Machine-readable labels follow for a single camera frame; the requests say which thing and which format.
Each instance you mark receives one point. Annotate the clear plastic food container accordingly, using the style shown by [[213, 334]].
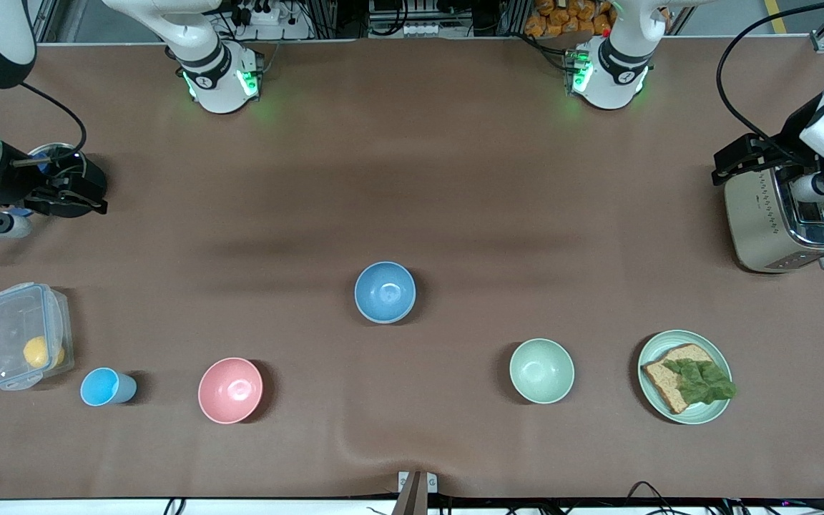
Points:
[[11, 329]]

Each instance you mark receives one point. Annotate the brown bread slice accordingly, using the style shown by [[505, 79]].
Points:
[[666, 383]]

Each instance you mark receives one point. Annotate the green lettuce leaf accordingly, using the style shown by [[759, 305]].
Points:
[[702, 383]]

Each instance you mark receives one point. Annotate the white power strip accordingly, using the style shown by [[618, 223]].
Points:
[[262, 16]]

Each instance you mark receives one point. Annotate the orange snack bags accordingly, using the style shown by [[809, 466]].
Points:
[[562, 18]]

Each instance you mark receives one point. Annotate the pale mint green bowl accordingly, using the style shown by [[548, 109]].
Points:
[[542, 370]]

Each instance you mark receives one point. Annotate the pink bowl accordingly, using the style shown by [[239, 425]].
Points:
[[229, 390]]

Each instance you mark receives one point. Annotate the beige chrome toaster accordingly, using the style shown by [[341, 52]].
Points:
[[755, 222]]

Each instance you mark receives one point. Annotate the light green plate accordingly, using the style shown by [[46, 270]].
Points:
[[712, 411]]

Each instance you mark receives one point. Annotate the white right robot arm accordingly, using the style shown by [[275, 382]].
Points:
[[215, 79]]

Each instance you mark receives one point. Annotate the grey metal table bracket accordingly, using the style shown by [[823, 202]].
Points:
[[415, 493]]

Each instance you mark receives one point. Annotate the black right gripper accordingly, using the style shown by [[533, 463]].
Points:
[[14, 182]]

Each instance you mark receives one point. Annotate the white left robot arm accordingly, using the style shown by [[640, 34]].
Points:
[[616, 71]]

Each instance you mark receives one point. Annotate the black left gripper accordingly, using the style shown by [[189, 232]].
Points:
[[786, 142]]

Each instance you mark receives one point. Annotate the glass lid blue knob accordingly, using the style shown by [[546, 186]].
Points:
[[54, 151]]

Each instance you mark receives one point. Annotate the blue plastic cup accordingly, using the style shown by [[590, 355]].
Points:
[[101, 387]]

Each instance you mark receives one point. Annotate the yellow lemon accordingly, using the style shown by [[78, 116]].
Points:
[[38, 352]]

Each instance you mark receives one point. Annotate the blue bowl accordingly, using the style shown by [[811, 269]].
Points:
[[385, 290]]

